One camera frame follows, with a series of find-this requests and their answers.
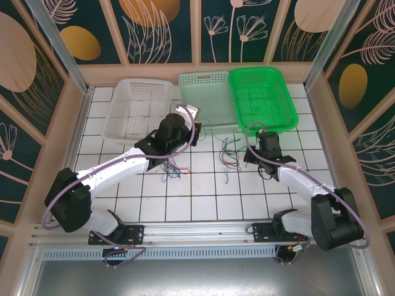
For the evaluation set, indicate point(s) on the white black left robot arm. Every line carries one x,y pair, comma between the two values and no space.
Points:
117,166

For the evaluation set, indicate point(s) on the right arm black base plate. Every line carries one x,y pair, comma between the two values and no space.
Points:
262,234

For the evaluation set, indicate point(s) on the aluminium frame post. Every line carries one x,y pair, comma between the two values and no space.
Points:
61,46
327,46

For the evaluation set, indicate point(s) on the mint plastic basket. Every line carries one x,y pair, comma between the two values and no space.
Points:
213,101

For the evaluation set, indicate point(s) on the aluminium side rail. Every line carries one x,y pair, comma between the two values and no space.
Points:
79,123
326,138

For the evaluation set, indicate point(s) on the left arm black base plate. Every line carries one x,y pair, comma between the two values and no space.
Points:
137,235

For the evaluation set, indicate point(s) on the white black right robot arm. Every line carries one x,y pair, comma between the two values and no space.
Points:
296,182

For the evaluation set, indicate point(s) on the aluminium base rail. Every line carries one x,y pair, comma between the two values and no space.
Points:
197,232

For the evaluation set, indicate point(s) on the green plastic basket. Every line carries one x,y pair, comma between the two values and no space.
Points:
262,101

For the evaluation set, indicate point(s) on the small green circuit board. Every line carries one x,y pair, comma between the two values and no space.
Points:
301,247

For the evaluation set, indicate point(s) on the white plastic basket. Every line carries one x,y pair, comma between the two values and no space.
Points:
123,92

